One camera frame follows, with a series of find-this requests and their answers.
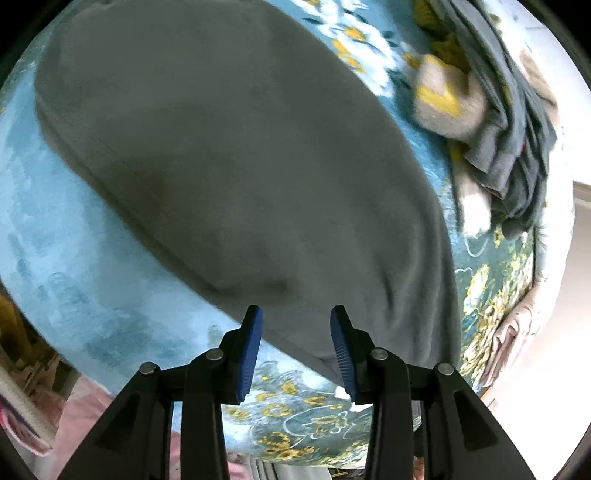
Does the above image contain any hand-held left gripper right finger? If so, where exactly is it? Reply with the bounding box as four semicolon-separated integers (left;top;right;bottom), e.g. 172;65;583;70
329;305;537;480

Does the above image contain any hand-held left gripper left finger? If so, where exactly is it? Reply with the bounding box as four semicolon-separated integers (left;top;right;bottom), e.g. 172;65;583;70
58;305;264;480

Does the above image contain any dark grey hoodie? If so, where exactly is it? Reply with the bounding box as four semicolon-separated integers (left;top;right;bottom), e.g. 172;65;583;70
34;0;462;398

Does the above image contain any pink bed sheet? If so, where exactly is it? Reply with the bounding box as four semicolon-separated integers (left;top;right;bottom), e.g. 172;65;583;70
0;295;543;480

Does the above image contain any teal floral blanket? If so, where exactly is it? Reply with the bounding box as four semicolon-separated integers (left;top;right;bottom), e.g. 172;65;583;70
0;0;550;467

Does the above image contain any light grey sweatshirt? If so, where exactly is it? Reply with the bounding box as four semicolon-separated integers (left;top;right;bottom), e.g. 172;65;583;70
429;0;559;241

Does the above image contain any beige yellow fuzzy sweater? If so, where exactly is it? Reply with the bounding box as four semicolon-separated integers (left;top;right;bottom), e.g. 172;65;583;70
412;46;559;238

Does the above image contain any olive yellow knit sweater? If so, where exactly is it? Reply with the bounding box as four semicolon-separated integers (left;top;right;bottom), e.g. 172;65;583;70
413;0;467;68

